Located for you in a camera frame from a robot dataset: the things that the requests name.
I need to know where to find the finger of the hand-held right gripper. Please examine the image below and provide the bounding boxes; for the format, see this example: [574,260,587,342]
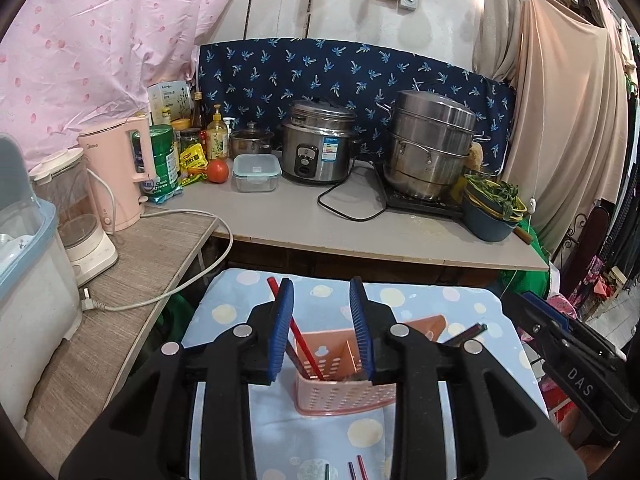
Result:
[500,290,582,357]

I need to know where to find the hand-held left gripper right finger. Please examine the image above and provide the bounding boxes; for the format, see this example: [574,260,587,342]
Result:
[348,276,587,480]

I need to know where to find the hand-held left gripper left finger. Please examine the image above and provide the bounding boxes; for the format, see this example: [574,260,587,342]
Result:
[59,278,295,480]

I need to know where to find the pink perforated utensil basket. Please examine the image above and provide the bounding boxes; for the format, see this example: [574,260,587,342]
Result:
[285,314,447,416]

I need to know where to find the green bag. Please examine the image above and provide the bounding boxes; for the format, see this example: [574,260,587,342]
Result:
[500,227,552,302]

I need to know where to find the pink floral cloth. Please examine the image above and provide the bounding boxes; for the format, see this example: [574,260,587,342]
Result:
[550,255,626,322]

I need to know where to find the black metal chair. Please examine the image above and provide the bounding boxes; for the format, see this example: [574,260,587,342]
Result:
[565,200,621,311]

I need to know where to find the blue basin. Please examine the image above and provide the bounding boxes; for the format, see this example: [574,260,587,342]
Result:
[461,187,530,242]

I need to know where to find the blue polka dot tablecloth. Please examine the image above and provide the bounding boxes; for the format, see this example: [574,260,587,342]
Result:
[180,267,548,480]

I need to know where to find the leafy green vegetables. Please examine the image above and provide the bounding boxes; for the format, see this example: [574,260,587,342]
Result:
[462,172,523,218]

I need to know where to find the black induction cooker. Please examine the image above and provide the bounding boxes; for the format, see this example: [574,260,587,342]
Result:
[382,172,466,219]

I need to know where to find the glass food container teal lid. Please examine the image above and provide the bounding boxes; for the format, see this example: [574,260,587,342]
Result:
[231,154,282,193]

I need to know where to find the wood grain side counter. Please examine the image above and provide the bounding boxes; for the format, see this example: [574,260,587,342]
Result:
[25,205,221,451]

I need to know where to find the steel rice cooker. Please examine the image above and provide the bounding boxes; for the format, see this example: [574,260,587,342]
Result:
[277,99,363,186]

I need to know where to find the small steel pot with lid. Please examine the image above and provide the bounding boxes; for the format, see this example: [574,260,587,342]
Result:
[229,121,276,158]

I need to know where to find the steel steamer pot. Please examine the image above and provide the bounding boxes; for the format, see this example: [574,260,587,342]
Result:
[376,90,492,201]

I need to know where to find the yellow snack packet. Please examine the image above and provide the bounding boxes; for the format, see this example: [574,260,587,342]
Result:
[180,142,208,172]

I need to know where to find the yellow dish soap bottle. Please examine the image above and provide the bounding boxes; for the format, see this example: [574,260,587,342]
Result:
[206,104,230,161]

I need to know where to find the green tin can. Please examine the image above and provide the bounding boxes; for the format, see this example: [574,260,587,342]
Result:
[142,125,181,196]

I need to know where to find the glass jar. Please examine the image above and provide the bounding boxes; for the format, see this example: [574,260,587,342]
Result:
[178,129,203,155]

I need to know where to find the beige hanging cloth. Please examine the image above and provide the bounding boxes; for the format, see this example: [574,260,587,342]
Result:
[482,0,631,261]

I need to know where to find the white glass health pot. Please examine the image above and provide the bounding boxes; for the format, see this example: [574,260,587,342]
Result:
[29,147,119,287]

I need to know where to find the pink electric kettle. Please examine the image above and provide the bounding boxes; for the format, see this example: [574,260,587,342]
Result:
[77,112,161,233]

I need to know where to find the white dish cabinet blue lid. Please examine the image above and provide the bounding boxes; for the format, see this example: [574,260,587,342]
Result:
[0,132,83,426]

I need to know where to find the white carton box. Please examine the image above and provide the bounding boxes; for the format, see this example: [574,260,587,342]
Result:
[147,80,194,127]

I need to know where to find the navy printed cloth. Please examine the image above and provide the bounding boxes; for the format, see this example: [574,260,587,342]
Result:
[196,37,517,173]

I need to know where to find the pink dotted curtain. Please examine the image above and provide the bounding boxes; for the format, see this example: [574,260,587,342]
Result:
[0,0,266,171]

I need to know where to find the black power cord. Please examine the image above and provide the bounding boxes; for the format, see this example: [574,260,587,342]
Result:
[317,157,388,222]

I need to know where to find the white power cable with plug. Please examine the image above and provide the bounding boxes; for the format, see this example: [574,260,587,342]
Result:
[80,209,234,312]

